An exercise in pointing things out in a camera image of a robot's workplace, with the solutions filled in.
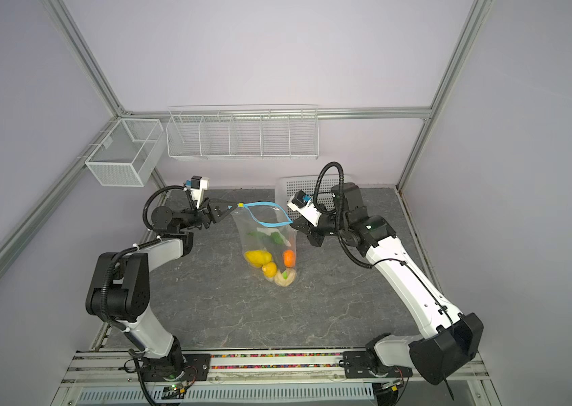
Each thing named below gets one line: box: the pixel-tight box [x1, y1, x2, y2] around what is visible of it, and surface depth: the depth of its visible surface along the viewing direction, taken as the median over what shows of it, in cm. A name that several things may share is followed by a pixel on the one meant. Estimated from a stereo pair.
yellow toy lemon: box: [262, 261, 278, 279], surface depth 86 cm
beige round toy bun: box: [274, 267, 297, 287], surface depth 87 cm
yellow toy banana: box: [244, 249, 273, 269], surface depth 86 cm
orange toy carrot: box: [283, 249, 296, 269], surface depth 86 cm
